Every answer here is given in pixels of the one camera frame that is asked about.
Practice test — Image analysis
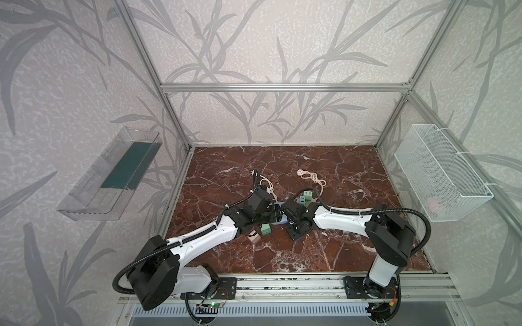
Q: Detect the light green cube charger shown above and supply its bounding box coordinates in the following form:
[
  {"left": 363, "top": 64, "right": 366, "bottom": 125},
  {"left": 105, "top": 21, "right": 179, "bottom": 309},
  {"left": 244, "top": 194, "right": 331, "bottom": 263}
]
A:
[{"left": 303, "top": 191, "right": 313, "bottom": 201}]

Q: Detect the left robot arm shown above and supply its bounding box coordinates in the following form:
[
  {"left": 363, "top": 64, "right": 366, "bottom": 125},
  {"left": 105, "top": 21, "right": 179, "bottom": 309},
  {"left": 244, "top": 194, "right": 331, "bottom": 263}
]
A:
[{"left": 112, "top": 189, "right": 283, "bottom": 311}]

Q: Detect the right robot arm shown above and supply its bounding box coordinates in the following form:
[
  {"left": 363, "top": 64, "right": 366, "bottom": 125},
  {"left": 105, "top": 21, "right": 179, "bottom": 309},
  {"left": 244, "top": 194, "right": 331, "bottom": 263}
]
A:
[{"left": 281, "top": 199, "right": 432, "bottom": 289}]

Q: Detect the blue square power strip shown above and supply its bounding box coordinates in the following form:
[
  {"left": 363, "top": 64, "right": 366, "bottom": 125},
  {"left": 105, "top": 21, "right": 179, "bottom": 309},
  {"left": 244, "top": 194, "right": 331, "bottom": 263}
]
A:
[{"left": 272, "top": 215, "right": 288, "bottom": 225}]

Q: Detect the pink cube charger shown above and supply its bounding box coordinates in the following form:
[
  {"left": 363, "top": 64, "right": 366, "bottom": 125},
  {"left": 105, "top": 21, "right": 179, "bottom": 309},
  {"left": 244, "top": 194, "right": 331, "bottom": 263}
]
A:
[{"left": 247, "top": 230, "right": 261, "bottom": 245}]

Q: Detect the white power strip cable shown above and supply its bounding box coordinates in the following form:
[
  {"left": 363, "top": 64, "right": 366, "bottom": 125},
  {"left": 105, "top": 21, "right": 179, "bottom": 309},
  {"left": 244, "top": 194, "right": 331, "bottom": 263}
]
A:
[{"left": 250, "top": 170, "right": 278, "bottom": 202}]

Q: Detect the pink power strip cable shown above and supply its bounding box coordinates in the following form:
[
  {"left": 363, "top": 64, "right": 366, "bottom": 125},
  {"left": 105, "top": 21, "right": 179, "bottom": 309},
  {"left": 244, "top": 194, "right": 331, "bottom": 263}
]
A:
[{"left": 296, "top": 168, "right": 328, "bottom": 196}]

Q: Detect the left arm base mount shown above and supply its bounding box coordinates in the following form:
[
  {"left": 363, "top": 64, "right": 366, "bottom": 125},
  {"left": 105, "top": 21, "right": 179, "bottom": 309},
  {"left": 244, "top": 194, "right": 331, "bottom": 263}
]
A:
[{"left": 180, "top": 277, "right": 238, "bottom": 300}]

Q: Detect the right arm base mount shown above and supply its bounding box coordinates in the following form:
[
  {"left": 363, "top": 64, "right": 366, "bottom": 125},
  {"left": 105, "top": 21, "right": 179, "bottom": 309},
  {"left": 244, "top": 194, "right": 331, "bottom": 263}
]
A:
[{"left": 343, "top": 276, "right": 400, "bottom": 301}]

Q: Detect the clear plastic wall bin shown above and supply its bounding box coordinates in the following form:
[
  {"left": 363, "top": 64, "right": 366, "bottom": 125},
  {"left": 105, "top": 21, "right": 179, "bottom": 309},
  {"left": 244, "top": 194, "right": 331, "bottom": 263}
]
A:
[{"left": 57, "top": 127, "right": 163, "bottom": 221}]

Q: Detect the aluminium frame rail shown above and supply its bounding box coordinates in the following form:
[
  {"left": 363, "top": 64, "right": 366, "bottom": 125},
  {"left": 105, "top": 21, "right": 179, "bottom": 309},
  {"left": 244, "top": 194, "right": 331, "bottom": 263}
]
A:
[{"left": 161, "top": 83, "right": 410, "bottom": 93}]

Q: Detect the white wire mesh basket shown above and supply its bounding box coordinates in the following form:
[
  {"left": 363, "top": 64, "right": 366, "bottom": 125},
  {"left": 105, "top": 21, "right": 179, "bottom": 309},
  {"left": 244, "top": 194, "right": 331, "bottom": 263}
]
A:
[{"left": 394, "top": 124, "right": 494, "bottom": 223}]

